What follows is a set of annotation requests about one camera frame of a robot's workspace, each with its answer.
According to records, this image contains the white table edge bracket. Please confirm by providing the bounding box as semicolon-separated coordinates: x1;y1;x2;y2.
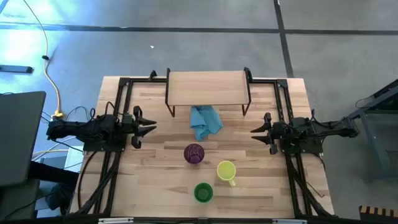
272;218;308;224
98;217;134;224

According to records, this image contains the green plastic cup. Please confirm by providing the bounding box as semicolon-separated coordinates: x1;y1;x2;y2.
193;182;214;203

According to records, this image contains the black bag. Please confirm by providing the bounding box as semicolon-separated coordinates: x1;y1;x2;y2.
45;183;75;215

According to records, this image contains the orange black striped block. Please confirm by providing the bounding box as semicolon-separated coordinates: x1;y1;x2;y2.
359;205;398;223

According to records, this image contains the blue cloth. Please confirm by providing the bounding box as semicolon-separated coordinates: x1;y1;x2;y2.
190;105;224;142

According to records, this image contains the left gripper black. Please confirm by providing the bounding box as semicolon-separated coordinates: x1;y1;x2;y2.
119;105;157;149

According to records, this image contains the yellow mug with handle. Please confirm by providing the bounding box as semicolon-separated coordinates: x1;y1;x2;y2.
216;160;237;187

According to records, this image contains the wooden shelf with black legs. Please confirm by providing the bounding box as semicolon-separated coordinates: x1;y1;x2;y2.
164;67;253;118

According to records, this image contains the black flat floor bar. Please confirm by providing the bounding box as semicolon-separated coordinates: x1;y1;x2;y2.
0;64;34;74

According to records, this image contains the grey box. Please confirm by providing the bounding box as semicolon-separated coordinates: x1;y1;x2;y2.
0;179;40;220

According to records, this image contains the yellow floor cable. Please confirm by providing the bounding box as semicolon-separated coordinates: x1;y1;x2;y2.
23;0;65;121

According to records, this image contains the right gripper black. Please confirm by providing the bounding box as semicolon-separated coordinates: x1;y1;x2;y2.
250;112;283;156

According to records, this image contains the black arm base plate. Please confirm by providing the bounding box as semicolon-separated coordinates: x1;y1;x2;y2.
83;136;128;153
279;142;324;156

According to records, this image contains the black aluminium table frame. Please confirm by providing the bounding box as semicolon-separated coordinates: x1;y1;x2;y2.
70;70;335;218

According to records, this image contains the purple faceted plastic cup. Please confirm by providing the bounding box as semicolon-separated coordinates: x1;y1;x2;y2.
183;142;205;165

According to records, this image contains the blue-grey metal table frame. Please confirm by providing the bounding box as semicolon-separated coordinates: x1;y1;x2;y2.
348;79;398;183

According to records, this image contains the dark grey flat panel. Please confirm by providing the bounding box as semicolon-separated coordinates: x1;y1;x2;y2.
0;91;47;187

